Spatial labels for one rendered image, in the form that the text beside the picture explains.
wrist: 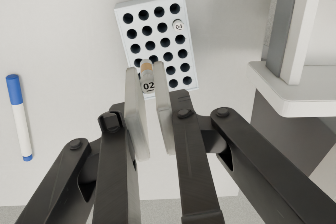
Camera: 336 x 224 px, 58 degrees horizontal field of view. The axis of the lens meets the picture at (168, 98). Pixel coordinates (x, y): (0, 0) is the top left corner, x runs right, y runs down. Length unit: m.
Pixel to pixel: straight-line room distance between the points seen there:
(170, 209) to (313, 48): 1.40
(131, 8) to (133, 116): 0.23
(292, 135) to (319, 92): 0.56
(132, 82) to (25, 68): 0.28
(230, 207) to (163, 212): 0.36
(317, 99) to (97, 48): 0.27
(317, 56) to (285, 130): 0.53
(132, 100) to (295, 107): 0.18
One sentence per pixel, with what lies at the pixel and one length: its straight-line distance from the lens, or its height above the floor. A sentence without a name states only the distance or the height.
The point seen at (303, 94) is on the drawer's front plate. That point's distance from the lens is 0.32.
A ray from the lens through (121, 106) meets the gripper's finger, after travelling 0.18.
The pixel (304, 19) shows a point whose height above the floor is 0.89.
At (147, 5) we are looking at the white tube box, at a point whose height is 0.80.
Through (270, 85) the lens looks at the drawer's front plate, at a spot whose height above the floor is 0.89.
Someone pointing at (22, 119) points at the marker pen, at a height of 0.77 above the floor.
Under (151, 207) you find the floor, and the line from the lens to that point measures 1.67.
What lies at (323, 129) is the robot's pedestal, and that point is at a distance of 0.81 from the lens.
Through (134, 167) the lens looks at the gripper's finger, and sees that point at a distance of 0.16.
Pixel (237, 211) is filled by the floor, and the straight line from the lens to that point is 1.79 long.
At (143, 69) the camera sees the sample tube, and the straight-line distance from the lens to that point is 0.23.
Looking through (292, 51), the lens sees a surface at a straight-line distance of 0.32.
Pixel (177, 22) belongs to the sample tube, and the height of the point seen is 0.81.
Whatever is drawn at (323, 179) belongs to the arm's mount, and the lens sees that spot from 0.59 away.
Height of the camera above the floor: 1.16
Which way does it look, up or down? 63 degrees down
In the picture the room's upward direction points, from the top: 169 degrees clockwise
